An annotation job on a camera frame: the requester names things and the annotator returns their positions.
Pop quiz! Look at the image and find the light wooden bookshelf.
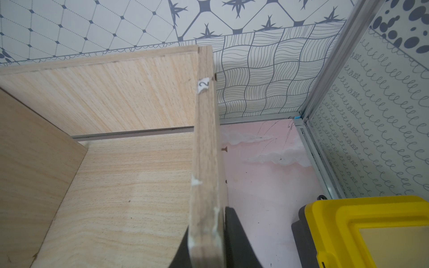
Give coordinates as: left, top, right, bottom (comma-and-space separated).
1, 45, 228, 268

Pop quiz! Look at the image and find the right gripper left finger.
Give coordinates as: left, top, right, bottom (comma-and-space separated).
169, 231, 192, 268

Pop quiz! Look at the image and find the yellow black toolbox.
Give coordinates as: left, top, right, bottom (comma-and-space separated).
291, 195, 429, 268

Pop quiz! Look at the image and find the pink floral table mat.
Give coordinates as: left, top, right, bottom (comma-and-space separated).
221, 119, 324, 268

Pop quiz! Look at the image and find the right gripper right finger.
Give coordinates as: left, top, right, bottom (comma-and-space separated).
225, 207, 262, 268

